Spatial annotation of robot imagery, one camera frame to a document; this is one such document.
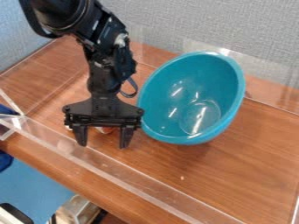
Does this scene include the clear acrylic front barrier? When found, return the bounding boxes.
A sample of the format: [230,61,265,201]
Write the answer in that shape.
[4,116,243,224]

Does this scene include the white brown toy mushroom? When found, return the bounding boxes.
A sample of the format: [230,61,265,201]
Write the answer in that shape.
[64,125,118,135]

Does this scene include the black white device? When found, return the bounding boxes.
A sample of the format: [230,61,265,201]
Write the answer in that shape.
[0,203,34,224]

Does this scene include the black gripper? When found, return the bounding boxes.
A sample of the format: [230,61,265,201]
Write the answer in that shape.
[62,94,144,149]

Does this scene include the blue cloth object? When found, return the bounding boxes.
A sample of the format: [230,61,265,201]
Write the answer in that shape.
[0,103,18,172]

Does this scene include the clear acrylic left bracket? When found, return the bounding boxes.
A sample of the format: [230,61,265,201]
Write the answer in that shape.
[0,88,24,141]

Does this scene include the blue plastic bowl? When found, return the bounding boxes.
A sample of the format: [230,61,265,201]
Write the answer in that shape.
[138,52,246,145]

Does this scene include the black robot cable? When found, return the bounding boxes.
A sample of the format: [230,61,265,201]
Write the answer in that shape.
[118,76,139,99]

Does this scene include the metal table leg frame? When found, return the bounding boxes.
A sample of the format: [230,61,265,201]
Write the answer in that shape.
[48,195,100,224]

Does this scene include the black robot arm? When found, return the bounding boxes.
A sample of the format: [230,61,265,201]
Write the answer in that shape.
[19,0,144,149]

